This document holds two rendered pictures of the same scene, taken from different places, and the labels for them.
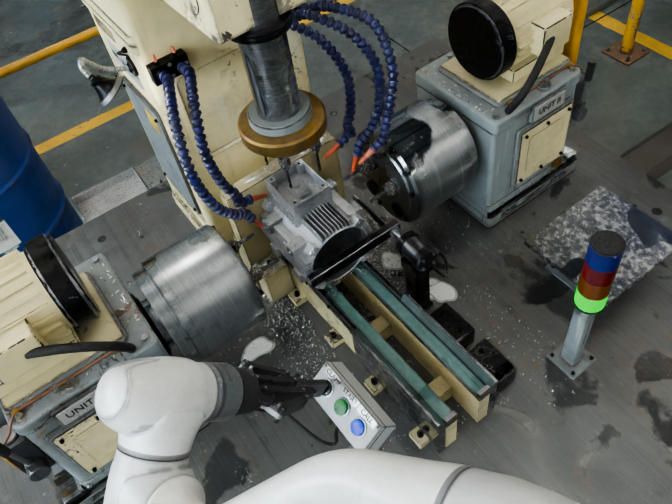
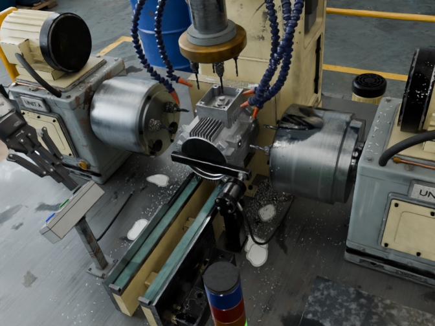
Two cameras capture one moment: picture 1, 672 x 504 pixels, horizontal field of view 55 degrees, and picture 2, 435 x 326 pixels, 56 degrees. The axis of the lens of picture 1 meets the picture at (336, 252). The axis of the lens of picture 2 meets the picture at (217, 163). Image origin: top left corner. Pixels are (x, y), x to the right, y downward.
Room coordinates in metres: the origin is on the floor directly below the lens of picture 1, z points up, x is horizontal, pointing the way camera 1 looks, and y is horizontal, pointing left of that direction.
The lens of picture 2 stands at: (0.50, -0.81, 1.78)
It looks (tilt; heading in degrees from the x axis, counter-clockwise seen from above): 41 degrees down; 60
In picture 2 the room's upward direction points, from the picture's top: 9 degrees counter-clockwise
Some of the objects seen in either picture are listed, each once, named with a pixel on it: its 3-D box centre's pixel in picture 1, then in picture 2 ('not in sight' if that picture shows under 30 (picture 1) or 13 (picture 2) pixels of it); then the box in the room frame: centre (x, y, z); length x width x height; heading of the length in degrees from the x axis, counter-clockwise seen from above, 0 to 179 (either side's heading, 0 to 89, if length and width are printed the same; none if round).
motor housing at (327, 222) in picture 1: (315, 230); (219, 139); (1.01, 0.04, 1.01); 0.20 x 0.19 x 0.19; 27
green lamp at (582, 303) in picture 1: (591, 295); not in sight; (0.67, -0.48, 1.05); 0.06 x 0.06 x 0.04
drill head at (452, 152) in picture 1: (423, 154); (326, 156); (1.16, -0.26, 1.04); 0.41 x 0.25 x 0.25; 117
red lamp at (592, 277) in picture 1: (600, 267); (226, 300); (0.67, -0.48, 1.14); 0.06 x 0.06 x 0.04
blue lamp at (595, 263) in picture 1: (604, 252); (223, 286); (0.67, -0.48, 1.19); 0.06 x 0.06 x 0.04
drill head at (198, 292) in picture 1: (181, 306); (125, 112); (0.85, 0.35, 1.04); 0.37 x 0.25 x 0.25; 117
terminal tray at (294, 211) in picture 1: (299, 193); (221, 106); (1.04, 0.05, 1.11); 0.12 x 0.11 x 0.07; 27
